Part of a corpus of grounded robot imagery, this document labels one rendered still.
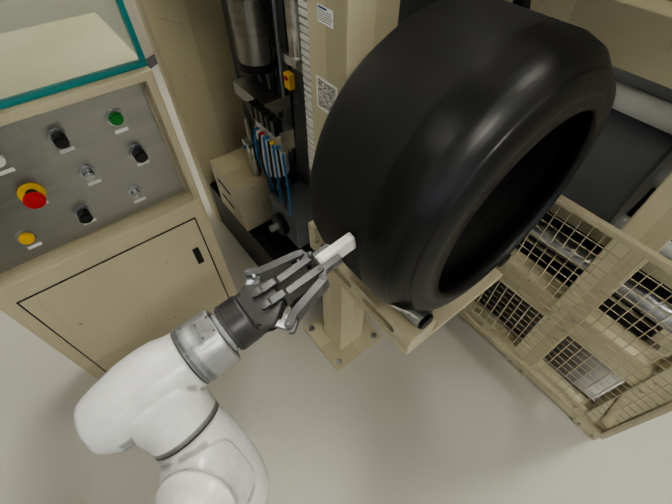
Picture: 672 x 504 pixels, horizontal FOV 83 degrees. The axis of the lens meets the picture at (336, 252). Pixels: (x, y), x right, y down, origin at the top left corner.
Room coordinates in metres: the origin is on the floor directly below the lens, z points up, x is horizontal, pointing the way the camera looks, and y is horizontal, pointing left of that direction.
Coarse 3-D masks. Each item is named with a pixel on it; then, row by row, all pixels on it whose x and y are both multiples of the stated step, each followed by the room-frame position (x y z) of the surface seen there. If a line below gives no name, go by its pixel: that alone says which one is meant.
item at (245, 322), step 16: (272, 288) 0.31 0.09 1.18; (224, 304) 0.27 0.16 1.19; (240, 304) 0.27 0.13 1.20; (256, 304) 0.28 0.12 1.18; (224, 320) 0.25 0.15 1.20; (240, 320) 0.25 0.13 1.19; (256, 320) 0.26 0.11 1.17; (272, 320) 0.26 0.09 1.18; (240, 336) 0.23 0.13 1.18; (256, 336) 0.24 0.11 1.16
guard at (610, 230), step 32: (608, 224) 0.60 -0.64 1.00; (512, 256) 0.72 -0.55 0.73; (512, 288) 0.68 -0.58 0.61; (544, 288) 0.61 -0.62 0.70; (480, 320) 0.70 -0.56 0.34; (640, 320) 0.45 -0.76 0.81; (512, 352) 0.58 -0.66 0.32; (544, 352) 0.52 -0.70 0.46; (576, 352) 0.47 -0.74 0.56; (640, 352) 0.40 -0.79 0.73; (544, 384) 0.46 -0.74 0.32; (640, 384) 0.35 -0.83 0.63; (576, 416) 0.36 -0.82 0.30; (640, 416) 0.30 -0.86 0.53
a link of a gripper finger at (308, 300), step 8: (320, 280) 0.31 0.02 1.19; (312, 288) 0.30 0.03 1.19; (320, 288) 0.30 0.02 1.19; (304, 296) 0.29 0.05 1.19; (312, 296) 0.29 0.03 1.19; (320, 296) 0.30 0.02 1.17; (296, 304) 0.28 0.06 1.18; (304, 304) 0.28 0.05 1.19; (312, 304) 0.29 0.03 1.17; (296, 312) 0.26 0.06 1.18; (304, 312) 0.27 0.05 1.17; (288, 320) 0.25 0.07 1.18; (288, 328) 0.24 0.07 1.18; (296, 328) 0.25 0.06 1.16
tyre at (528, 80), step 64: (448, 0) 0.65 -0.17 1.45; (384, 64) 0.54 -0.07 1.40; (448, 64) 0.50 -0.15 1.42; (512, 64) 0.47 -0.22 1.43; (576, 64) 0.49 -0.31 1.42; (384, 128) 0.46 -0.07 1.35; (448, 128) 0.41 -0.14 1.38; (512, 128) 0.41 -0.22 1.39; (576, 128) 0.67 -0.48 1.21; (320, 192) 0.47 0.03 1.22; (384, 192) 0.39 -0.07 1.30; (448, 192) 0.36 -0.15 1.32; (512, 192) 0.68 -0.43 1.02; (384, 256) 0.35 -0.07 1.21; (448, 256) 0.58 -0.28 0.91
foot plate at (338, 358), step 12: (312, 324) 0.85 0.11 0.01; (312, 336) 0.79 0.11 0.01; (324, 336) 0.79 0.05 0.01; (360, 336) 0.79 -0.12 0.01; (372, 336) 0.79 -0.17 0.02; (324, 348) 0.73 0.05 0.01; (336, 348) 0.73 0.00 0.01; (348, 348) 0.73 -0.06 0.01; (360, 348) 0.73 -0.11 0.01; (336, 360) 0.67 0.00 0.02; (348, 360) 0.67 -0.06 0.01
